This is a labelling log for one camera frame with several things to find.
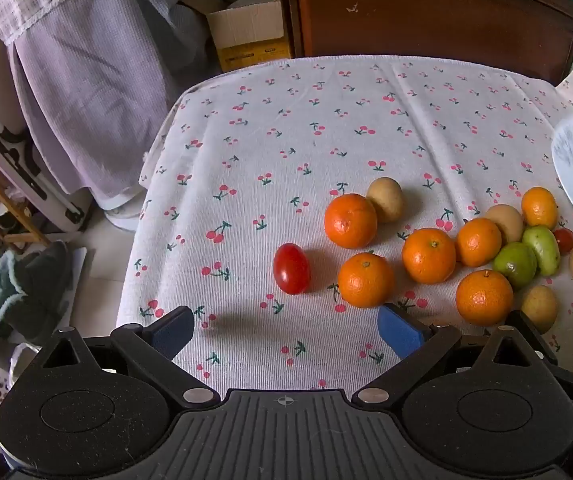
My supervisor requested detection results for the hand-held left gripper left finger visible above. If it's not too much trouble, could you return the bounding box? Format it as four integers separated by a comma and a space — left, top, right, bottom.
35, 305, 221, 409

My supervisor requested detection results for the red grape tomato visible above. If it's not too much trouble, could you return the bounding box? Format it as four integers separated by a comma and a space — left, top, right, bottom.
552, 228, 573, 255
273, 243, 311, 295

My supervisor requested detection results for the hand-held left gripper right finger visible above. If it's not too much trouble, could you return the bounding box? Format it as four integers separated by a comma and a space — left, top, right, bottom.
353, 303, 548, 407

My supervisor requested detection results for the grey blue shirt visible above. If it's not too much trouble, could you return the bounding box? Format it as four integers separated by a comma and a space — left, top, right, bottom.
126, 0, 217, 91

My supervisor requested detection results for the brown wooden cabinet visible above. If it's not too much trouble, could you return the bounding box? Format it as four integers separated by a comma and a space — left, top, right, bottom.
284, 0, 573, 86

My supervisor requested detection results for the white round base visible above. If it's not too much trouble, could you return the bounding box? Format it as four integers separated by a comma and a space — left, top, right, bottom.
104, 195, 147, 233

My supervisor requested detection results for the teal fuzzy slipper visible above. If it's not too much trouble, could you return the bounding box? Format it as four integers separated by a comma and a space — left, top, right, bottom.
0, 240, 74, 346

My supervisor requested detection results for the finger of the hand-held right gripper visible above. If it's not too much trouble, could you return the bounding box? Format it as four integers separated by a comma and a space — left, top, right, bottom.
507, 309, 558, 367

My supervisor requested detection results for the brown longan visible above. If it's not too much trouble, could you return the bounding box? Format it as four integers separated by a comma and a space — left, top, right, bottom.
520, 285, 558, 335

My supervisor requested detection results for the orange mandarin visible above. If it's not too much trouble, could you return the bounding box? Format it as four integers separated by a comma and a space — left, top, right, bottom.
455, 218, 503, 268
337, 253, 396, 309
455, 270, 514, 327
521, 187, 559, 230
401, 228, 457, 285
324, 193, 378, 249

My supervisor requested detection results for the white panel with black handles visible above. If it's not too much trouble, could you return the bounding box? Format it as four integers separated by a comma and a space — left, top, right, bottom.
0, 20, 92, 233

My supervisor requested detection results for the open cardboard box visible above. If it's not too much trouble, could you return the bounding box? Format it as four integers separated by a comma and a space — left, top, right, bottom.
179, 0, 292, 73

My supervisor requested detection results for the lavender hanging cloth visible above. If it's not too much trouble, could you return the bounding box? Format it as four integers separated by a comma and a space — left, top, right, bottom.
6, 0, 207, 211

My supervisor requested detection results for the cherry print tablecloth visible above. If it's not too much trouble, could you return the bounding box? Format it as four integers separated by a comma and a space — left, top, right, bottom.
116, 55, 573, 401

